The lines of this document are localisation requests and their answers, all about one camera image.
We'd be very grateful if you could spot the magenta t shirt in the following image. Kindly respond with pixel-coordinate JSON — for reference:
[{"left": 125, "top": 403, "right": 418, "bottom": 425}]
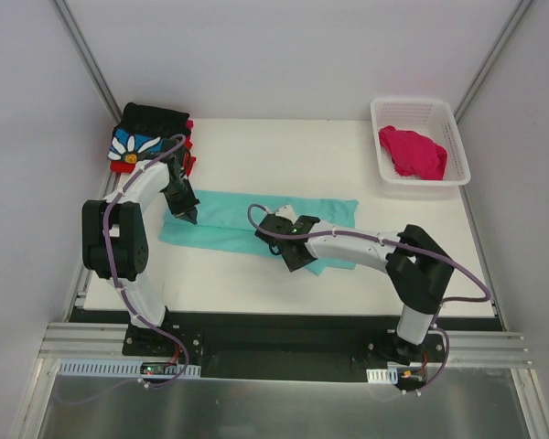
[{"left": 379, "top": 125, "right": 448, "bottom": 181}]

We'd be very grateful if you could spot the purple cable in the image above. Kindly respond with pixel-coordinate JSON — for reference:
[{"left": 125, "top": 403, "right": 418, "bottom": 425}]
[
  {"left": 247, "top": 203, "right": 493, "bottom": 402},
  {"left": 57, "top": 134, "right": 189, "bottom": 406}
]

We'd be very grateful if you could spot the right aluminium frame post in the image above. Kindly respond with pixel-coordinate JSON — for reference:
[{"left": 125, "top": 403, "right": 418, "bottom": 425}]
[{"left": 454, "top": 0, "right": 536, "bottom": 123}]

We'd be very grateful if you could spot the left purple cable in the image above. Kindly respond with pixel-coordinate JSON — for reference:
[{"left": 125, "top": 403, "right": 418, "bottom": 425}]
[{"left": 57, "top": 134, "right": 189, "bottom": 406}]

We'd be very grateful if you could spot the left white cable duct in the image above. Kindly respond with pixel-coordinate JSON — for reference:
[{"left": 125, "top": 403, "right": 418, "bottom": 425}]
[{"left": 59, "top": 359, "right": 201, "bottom": 380}]

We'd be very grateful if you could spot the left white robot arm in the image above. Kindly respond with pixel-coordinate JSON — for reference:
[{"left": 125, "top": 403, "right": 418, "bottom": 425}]
[{"left": 81, "top": 134, "right": 199, "bottom": 356}]

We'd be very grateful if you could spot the red folded t shirt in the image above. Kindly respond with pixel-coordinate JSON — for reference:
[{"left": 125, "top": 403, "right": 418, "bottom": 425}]
[{"left": 109, "top": 136, "right": 198, "bottom": 177}]

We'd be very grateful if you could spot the right white cable duct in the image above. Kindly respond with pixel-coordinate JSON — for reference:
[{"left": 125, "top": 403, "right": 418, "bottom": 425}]
[{"left": 366, "top": 368, "right": 398, "bottom": 385}]

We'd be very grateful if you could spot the aluminium frame post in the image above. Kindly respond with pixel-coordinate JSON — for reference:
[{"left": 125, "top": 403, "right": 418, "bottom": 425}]
[
  {"left": 454, "top": 0, "right": 536, "bottom": 123},
  {"left": 51, "top": 0, "right": 122, "bottom": 123}
]

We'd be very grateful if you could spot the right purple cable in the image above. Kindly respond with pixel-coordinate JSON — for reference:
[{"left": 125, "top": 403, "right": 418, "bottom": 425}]
[{"left": 247, "top": 203, "right": 493, "bottom": 402}]

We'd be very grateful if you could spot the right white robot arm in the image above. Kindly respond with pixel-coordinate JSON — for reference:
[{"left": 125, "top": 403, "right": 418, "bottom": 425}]
[{"left": 251, "top": 206, "right": 454, "bottom": 365}]

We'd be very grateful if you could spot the teal t shirt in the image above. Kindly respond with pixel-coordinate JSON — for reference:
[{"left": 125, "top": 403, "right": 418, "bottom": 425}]
[{"left": 159, "top": 190, "right": 359, "bottom": 259}]

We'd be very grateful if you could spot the left aluminium frame post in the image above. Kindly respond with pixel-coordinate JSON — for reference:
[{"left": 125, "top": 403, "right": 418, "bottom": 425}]
[{"left": 51, "top": 0, "right": 122, "bottom": 123}]

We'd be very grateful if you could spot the white cable duct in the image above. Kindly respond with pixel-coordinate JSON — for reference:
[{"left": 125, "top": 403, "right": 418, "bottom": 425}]
[
  {"left": 366, "top": 368, "right": 398, "bottom": 385},
  {"left": 59, "top": 359, "right": 201, "bottom": 380}
]

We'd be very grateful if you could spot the white plastic basket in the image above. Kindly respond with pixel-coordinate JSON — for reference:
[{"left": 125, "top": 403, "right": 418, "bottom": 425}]
[{"left": 370, "top": 97, "right": 471, "bottom": 194}]

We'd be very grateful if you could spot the pink folded t shirt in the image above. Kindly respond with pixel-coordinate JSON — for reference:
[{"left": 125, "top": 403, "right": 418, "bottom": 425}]
[{"left": 186, "top": 120, "right": 194, "bottom": 137}]

